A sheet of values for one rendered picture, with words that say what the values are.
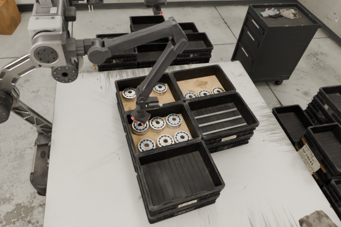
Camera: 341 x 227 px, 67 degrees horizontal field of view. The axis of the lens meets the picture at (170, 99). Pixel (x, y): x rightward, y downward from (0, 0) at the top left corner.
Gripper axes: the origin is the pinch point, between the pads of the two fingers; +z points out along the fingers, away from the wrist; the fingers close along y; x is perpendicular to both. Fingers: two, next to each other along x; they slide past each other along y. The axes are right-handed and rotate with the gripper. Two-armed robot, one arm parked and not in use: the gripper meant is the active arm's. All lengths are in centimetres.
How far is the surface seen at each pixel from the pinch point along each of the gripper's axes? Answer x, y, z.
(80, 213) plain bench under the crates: 54, 4, 19
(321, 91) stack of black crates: -136, -114, 28
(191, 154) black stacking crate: 0.6, -35.2, 5.9
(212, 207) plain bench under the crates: 18, -58, 19
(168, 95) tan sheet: -36.3, -1.9, 6.0
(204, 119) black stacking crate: -28.4, -32.8, 5.8
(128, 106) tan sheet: -12.3, 16.7, 6.3
